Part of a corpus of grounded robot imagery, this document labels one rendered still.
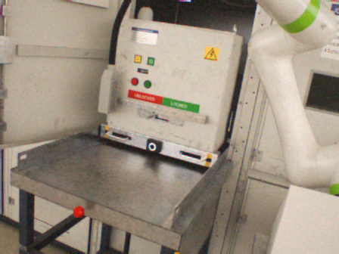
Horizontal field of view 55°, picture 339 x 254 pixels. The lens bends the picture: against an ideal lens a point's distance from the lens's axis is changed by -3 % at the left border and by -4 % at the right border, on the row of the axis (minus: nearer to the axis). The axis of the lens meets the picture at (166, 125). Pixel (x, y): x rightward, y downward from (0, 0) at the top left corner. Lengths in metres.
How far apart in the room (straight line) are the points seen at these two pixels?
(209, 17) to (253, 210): 1.30
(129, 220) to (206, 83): 0.61
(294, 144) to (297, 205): 0.28
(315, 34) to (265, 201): 0.83
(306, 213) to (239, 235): 0.82
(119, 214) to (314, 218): 0.52
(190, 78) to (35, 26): 0.63
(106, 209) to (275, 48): 0.69
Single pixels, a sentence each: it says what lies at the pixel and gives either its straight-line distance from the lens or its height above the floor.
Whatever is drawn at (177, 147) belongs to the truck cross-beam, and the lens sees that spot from 1.38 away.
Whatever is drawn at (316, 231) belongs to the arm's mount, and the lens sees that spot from 0.89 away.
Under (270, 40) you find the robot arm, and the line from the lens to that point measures 1.05.
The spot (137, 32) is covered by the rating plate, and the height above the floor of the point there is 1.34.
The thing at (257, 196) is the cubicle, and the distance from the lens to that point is 1.55.
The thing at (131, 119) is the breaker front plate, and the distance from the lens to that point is 1.46.
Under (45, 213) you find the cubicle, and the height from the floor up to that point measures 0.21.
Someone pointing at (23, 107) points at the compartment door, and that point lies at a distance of 1.44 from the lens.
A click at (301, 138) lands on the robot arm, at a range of 1.09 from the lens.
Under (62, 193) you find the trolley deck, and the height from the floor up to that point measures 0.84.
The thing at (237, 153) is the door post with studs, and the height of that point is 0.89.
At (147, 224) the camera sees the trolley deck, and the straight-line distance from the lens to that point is 0.96.
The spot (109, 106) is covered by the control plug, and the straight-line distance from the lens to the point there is 1.38.
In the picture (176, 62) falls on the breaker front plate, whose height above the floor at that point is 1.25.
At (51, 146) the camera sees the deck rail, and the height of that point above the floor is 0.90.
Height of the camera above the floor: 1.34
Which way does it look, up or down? 15 degrees down
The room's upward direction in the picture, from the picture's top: 9 degrees clockwise
